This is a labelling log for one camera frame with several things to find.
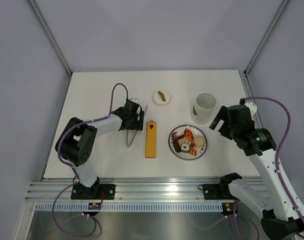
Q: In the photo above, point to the white lid with brown handle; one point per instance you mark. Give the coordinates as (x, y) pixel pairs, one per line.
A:
(161, 98)

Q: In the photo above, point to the aluminium frame post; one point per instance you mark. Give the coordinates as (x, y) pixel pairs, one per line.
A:
(36, 10)
(266, 36)

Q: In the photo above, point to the white cylindrical lunch container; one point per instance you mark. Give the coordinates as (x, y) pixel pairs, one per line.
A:
(202, 108)

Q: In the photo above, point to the white slotted cable duct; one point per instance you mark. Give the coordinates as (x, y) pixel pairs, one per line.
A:
(132, 207)

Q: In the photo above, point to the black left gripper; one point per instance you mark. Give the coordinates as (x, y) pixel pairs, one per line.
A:
(137, 125)

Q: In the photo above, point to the right aluminium frame post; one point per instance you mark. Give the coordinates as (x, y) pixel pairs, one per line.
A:
(266, 36)

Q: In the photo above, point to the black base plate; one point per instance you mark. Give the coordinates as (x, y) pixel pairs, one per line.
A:
(213, 192)
(105, 191)

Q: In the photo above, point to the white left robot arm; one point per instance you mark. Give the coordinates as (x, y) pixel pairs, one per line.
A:
(76, 142)

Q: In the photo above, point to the yellow rectangular box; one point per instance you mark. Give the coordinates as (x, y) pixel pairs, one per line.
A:
(150, 141)

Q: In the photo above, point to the sushi roll with green centre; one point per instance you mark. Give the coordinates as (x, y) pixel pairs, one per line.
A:
(185, 148)

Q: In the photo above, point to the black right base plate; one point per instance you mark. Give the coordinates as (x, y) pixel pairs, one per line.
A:
(213, 192)

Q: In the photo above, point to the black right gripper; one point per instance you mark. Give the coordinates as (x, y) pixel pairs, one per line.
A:
(222, 114)

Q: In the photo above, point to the aluminium mounting rail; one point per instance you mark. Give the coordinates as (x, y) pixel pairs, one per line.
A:
(147, 189)

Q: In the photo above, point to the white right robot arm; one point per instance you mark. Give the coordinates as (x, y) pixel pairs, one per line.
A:
(281, 215)

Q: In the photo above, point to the metal food tongs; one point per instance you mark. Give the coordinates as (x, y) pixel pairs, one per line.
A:
(131, 134)

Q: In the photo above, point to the left aluminium frame post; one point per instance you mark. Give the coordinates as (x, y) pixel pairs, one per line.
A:
(36, 10)

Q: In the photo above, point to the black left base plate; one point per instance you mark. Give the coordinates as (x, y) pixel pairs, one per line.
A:
(105, 191)

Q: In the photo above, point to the round patterned plate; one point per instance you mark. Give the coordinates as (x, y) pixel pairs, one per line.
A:
(186, 156)

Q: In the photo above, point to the brown mushroom food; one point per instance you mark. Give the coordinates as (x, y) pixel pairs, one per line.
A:
(176, 136)

